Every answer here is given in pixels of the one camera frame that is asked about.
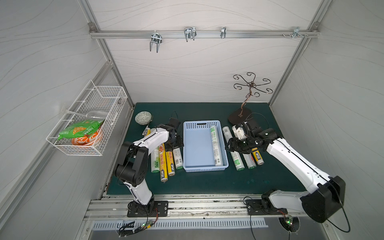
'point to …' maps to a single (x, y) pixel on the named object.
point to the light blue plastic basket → (204, 149)
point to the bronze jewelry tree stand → (240, 115)
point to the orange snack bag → (86, 140)
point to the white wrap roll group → (178, 158)
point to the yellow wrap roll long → (164, 176)
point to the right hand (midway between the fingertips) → (230, 147)
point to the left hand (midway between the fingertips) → (178, 146)
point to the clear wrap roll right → (247, 156)
